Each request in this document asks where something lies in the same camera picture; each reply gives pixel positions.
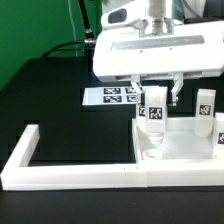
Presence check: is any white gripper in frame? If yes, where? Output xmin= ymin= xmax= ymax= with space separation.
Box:
xmin=93 ymin=21 xmax=224 ymax=106

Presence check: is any white square tabletop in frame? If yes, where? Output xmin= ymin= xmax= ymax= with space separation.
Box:
xmin=132 ymin=117 xmax=224 ymax=163

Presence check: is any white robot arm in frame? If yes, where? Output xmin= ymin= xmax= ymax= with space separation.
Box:
xmin=93 ymin=0 xmax=224 ymax=103

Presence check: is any white sheet with fiducial tags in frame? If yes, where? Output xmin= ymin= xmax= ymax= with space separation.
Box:
xmin=82 ymin=87 xmax=137 ymax=106

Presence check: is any white U-shaped obstacle fence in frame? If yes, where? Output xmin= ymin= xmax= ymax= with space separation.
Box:
xmin=1 ymin=125 xmax=224 ymax=191

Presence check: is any black cable thick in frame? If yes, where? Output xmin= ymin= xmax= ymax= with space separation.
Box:
xmin=42 ymin=0 xmax=95 ymax=58

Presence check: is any grey thin cable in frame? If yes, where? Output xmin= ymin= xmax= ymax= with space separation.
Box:
xmin=67 ymin=0 xmax=78 ymax=57

